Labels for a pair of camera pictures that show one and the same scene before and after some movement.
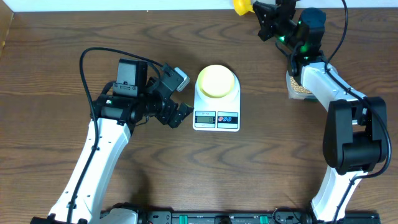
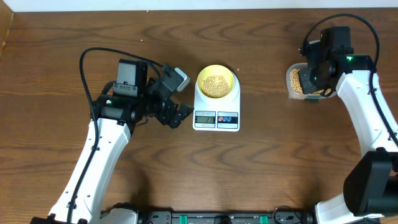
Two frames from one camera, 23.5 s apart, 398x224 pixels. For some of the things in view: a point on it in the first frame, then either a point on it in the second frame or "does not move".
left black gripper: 166,117 does not move
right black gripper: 268,22 → 307,86
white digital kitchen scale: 217,114 does not move
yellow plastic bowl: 216,81 does not move
